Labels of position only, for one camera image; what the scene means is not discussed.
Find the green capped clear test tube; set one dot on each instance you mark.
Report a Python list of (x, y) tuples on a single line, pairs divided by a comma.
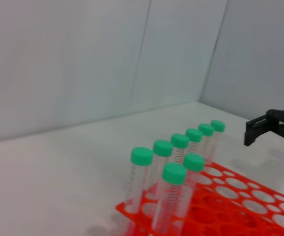
[(206, 129), (218, 125), (174, 173), (194, 134), (194, 162), (141, 156), (179, 140), (163, 148)]

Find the orange plastic test tube rack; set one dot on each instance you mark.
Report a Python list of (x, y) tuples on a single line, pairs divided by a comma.
[(230, 204)]

